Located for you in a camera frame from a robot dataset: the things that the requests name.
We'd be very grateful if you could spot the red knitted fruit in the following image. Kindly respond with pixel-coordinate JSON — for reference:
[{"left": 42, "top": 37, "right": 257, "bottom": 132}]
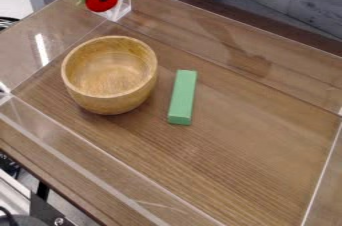
[{"left": 76, "top": 0, "right": 118, "bottom": 12}]

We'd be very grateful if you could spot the wooden bowl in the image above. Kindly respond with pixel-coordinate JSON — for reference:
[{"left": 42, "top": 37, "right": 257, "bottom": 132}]
[{"left": 60, "top": 35, "right": 158, "bottom": 115}]

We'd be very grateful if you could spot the green rectangular block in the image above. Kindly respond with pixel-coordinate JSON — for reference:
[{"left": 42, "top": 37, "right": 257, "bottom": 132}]
[{"left": 167, "top": 70, "right": 198, "bottom": 125}]

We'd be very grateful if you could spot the clear acrylic corner bracket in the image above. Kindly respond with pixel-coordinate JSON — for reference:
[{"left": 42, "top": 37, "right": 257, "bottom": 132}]
[{"left": 94, "top": 0, "right": 132, "bottom": 22}]

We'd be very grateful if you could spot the clear acrylic enclosure wall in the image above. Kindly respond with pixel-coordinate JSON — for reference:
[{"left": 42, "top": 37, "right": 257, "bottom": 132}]
[{"left": 0, "top": 0, "right": 342, "bottom": 226}]

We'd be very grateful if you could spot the black clamp with cable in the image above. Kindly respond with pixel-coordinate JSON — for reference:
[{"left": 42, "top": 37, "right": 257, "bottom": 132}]
[{"left": 0, "top": 195, "right": 78, "bottom": 226}]

